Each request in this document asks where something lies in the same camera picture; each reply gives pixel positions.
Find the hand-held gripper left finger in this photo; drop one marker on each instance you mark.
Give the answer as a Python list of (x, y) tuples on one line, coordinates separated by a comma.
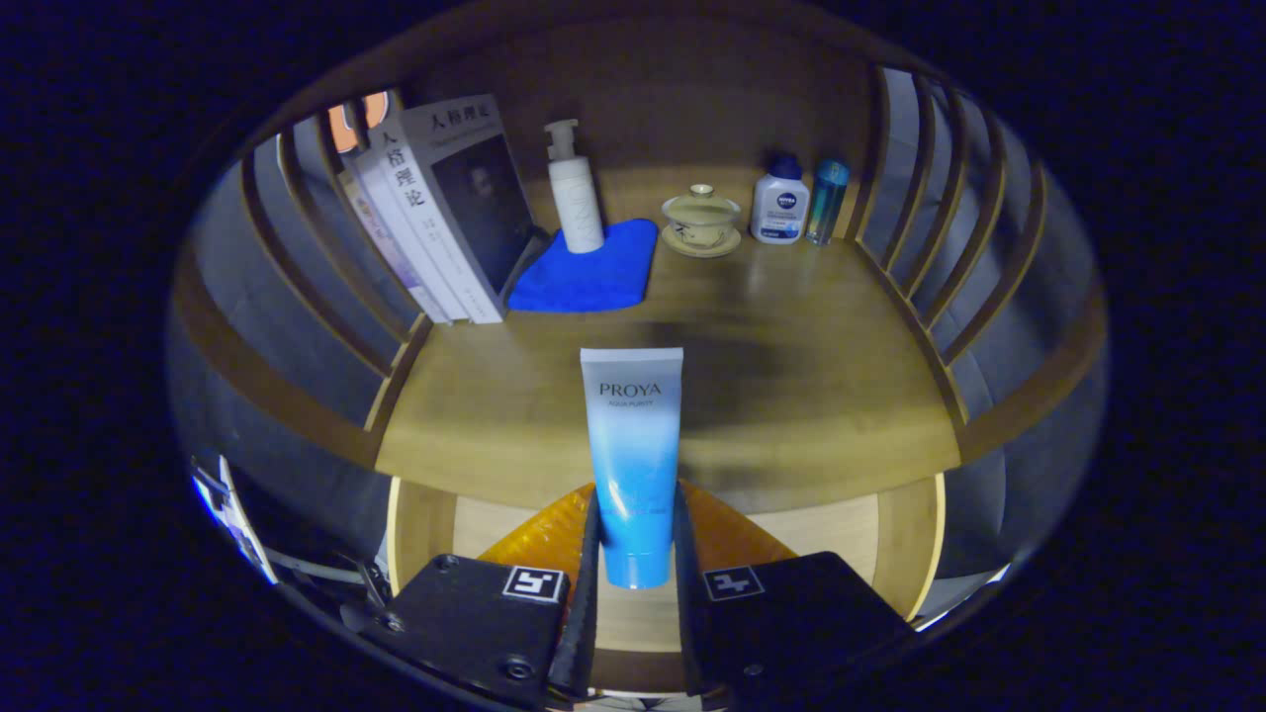
[(475, 618)]

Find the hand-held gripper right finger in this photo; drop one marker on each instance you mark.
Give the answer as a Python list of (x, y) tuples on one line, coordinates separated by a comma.
[(791, 618)]

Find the blue white cosmetic tube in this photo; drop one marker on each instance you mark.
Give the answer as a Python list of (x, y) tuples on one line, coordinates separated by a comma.
[(633, 445)]

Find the wooden countertop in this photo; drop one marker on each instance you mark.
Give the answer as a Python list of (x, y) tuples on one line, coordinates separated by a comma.
[(791, 396)]

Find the wooden cabinet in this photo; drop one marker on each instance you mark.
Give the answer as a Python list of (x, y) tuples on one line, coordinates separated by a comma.
[(653, 89)]

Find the blue folded cloth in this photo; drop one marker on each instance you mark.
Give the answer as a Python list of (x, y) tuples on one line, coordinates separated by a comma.
[(593, 277)]

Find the thin purple book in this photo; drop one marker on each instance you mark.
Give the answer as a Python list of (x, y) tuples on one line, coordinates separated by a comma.
[(391, 252)]

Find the thin white book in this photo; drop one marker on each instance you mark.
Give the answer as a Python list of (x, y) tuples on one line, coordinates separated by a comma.
[(410, 227)]

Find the ceramic lidded teacup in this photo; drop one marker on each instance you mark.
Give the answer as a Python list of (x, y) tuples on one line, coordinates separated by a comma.
[(700, 220)]

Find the white book with dark cover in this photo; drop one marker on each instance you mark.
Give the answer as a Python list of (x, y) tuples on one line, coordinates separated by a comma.
[(475, 208)]

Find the white lotion bottle blue cap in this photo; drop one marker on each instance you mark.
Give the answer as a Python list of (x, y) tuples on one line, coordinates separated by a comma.
[(779, 208)]

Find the teal slim bottle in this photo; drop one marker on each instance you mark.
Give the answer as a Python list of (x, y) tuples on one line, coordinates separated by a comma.
[(827, 203)]

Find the white pump bottle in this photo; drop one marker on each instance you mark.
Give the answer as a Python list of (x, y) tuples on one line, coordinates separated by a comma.
[(577, 203)]

